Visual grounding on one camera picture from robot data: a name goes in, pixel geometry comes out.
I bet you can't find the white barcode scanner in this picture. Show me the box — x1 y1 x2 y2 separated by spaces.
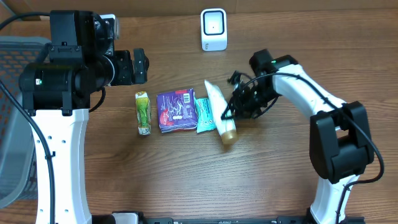
200 8 228 52

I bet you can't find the white tube gold cap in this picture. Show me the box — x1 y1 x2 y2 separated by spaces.
204 80 238 145

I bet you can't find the grey plastic basket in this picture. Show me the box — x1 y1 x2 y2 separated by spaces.
1 36 50 208

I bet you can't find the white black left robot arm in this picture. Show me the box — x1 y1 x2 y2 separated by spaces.
19 10 149 224

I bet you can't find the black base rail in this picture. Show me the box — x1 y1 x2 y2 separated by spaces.
91 207 366 224

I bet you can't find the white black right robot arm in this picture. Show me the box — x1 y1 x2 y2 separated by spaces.
221 49 374 223

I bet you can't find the teal wipes packet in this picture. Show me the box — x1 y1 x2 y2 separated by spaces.
195 98 216 133

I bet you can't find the purple pad package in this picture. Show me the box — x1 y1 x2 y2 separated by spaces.
157 88 198 133

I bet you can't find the green yellow snack packet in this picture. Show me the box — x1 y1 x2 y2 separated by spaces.
135 91 152 136

